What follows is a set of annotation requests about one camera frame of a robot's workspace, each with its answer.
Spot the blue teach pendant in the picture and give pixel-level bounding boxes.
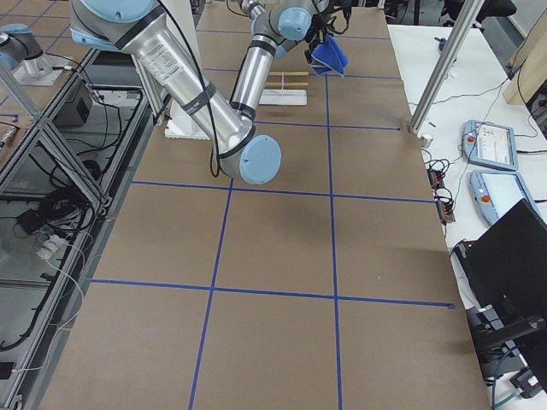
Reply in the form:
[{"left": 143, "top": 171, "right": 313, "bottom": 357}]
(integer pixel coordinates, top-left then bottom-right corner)
[
  {"left": 462, "top": 120, "right": 519, "bottom": 171},
  {"left": 470, "top": 170, "right": 539, "bottom": 226}
]

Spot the upper blue teach pendant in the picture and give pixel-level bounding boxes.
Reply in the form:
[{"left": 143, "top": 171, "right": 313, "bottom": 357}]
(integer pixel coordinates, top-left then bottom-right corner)
[{"left": 462, "top": 120, "right": 519, "bottom": 171}]

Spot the aluminium frame post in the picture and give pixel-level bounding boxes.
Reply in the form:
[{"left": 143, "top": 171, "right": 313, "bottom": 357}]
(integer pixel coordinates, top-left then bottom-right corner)
[{"left": 409, "top": 0, "right": 485, "bottom": 134}]

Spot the white wooden towel rack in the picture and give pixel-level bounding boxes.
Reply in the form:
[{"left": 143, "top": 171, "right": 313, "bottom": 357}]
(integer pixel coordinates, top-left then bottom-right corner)
[{"left": 259, "top": 71, "right": 309, "bottom": 106}]

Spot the blue towel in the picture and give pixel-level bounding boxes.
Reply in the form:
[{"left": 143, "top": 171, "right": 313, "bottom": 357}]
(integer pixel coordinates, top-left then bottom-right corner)
[{"left": 310, "top": 35, "right": 350, "bottom": 77}]

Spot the small metal cylinder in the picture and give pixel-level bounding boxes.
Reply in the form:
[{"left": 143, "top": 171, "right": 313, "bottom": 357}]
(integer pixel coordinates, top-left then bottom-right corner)
[{"left": 420, "top": 133, "right": 433, "bottom": 149}]

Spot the lower blue teach pendant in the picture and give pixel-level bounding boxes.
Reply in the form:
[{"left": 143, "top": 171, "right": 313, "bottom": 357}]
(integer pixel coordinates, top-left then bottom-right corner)
[{"left": 470, "top": 170, "right": 539, "bottom": 226}]

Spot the black monitor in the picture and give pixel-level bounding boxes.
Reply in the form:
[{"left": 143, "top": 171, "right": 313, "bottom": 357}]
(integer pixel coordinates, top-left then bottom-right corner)
[{"left": 453, "top": 199, "right": 546, "bottom": 362}]

